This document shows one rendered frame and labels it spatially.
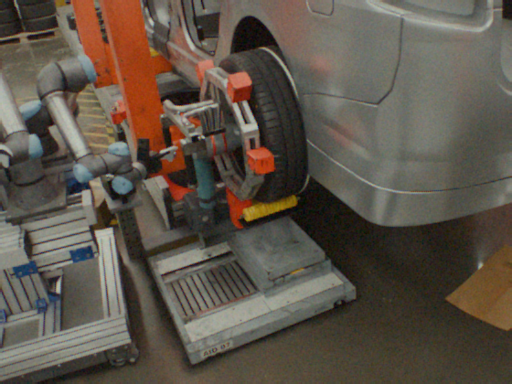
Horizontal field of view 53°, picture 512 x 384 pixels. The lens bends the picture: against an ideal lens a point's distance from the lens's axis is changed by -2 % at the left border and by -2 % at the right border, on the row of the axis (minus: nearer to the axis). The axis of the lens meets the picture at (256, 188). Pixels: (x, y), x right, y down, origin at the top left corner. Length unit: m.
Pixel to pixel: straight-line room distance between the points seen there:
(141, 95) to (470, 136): 1.61
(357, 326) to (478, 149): 1.17
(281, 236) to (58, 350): 1.11
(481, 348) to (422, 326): 0.26
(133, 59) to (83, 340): 1.27
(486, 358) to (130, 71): 2.01
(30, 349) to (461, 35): 1.96
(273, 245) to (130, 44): 1.17
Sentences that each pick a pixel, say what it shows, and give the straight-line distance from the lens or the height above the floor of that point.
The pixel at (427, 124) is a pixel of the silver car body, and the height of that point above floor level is 1.14.
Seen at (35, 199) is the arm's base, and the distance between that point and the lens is 2.09.
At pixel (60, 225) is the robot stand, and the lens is 2.14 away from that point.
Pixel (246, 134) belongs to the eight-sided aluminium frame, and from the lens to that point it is 1.97.
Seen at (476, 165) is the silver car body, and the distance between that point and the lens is 1.61.
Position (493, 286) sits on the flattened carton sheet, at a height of 0.01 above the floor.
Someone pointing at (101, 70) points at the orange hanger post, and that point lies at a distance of 4.53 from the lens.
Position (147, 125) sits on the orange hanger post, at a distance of 2.65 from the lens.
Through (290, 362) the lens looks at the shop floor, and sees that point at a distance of 2.32.
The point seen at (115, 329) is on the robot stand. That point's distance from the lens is 2.31.
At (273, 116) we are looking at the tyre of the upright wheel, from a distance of 1.97.
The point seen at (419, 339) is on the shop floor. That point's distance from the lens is 2.42.
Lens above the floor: 1.72
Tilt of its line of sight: 29 degrees down
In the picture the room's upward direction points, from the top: 7 degrees counter-clockwise
